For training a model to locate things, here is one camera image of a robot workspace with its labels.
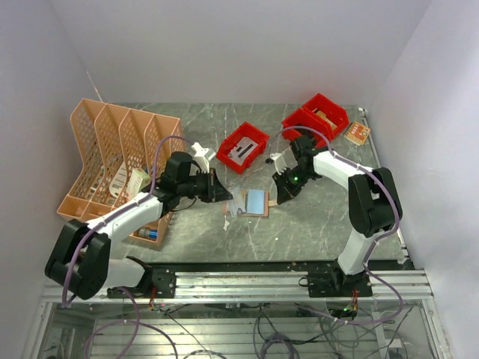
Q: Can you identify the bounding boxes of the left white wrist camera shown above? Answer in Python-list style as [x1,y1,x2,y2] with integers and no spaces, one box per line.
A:
[191,142,216,173]

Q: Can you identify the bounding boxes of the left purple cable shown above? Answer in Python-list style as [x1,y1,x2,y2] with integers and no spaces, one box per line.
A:
[61,135,194,359]

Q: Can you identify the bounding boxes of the orange spiral notepad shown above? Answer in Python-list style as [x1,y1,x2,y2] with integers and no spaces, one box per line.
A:
[344,121,370,146]

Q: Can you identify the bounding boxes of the red bin with cards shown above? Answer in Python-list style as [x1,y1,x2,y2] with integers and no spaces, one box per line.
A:
[216,122,269,174]

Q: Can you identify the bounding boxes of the brown item in bin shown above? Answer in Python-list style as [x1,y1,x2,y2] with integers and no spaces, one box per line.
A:
[314,108,337,130]

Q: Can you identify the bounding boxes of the aluminium rail frame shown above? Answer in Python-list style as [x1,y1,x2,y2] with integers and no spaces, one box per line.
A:
[39,269,435,304]

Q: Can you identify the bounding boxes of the loose floor cables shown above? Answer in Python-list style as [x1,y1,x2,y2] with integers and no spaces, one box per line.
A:
[149,298,412,359]

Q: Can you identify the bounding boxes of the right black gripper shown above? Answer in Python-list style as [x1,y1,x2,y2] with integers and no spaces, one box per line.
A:
[272,165,314,203]

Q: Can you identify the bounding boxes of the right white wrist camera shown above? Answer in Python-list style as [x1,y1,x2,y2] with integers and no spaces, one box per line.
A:
[266,153,288,175]

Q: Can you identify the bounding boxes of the white ruler card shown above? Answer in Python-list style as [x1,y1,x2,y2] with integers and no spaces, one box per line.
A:
[109,162,127,198]

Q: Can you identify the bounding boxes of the white credit card stack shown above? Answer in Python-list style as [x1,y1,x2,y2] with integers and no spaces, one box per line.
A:
[228,137,258,165]

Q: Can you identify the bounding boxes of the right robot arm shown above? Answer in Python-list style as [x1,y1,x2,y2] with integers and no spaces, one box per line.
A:
[267,135,403,297]

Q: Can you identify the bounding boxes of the blue capped bottle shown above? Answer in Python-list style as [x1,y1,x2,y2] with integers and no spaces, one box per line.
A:
[138,227,158,242]

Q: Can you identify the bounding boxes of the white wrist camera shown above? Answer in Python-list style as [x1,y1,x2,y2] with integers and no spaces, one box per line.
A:
[191,142,216,173]
[266,153,288,175]

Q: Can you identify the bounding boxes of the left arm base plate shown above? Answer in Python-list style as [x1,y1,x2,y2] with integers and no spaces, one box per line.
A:
[104,268,177,299]

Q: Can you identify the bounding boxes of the peach file organizer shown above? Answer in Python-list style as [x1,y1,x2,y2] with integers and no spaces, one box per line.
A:
[57,99,186,221]

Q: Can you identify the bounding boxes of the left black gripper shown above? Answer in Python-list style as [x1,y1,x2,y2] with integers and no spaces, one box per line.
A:
[178,168,233,203]

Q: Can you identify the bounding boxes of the brown leather card holder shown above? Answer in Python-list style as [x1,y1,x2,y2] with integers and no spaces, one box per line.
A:
[222,188,278,217]

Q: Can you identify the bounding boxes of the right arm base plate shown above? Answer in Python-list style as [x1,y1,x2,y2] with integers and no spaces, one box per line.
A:
[298,271,373,298]

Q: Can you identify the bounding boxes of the red bin rear pair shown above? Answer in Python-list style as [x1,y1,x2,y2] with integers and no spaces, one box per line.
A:
[302,93,350,138]

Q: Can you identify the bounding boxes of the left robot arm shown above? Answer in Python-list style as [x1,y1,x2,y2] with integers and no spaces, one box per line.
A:
[45,152,233,307]

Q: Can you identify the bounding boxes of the red bin front pair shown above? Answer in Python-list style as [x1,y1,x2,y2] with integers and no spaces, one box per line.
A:
[281,108,332,147]

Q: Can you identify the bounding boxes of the red bin pair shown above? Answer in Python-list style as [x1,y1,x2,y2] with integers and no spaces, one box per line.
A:
[281,108,332,147]
[302,93,350,138]

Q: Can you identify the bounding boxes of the green white carton box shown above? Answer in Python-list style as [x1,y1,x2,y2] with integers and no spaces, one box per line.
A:
[126,168,150,200]

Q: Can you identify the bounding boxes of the magnetic stripe card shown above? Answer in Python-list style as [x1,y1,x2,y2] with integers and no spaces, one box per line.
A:
[227,187,246,218]

